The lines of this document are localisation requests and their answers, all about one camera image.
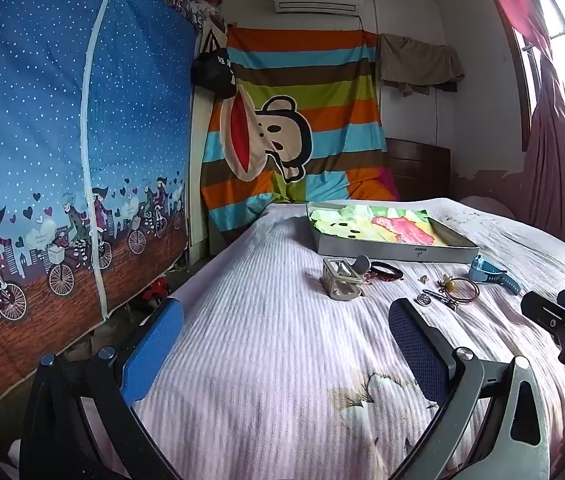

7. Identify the blue bicycle print fabric wardrobe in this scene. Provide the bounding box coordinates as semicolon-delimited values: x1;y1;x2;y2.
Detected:
0;0;201;426

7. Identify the black cord yellow bead necklace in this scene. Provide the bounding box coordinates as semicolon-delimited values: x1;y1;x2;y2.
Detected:
441;274;480;307

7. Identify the colourful painted paper sheet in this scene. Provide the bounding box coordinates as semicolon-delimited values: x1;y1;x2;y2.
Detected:
309;203;455;247

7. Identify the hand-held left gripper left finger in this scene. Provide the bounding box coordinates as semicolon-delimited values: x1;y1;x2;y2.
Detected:
19;298;186;480

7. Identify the dark wooden headboard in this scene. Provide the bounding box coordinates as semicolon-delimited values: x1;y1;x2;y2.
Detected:
385;137;452;204

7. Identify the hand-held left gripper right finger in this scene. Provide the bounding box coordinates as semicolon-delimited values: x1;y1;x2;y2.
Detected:
388;298;551;480

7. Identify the blue wrist watch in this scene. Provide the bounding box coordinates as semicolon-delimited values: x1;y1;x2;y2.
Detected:
468;255;522;295

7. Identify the black braided bracelet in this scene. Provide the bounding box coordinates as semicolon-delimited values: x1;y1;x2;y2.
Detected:
369;261;404;282

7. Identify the beige hanging clothing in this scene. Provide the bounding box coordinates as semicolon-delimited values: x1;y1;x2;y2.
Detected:
377;32;466;99

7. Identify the beige hair claw clip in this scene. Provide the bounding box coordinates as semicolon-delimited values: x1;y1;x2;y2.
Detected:
322;255;372;302

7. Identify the grey shallow cardboard box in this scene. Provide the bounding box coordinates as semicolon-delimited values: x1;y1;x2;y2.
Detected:
305;201;480;265

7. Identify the red object under wardrobe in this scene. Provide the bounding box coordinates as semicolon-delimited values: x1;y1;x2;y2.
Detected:
141;279;170;312

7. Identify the pink curtain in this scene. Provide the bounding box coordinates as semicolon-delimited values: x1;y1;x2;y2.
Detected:
474;0;565;242

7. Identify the striped monkey print sheet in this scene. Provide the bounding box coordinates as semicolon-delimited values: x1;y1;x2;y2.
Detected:
199;25;401;257

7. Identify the black cap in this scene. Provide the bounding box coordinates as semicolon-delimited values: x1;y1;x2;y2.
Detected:
191;48;238;100

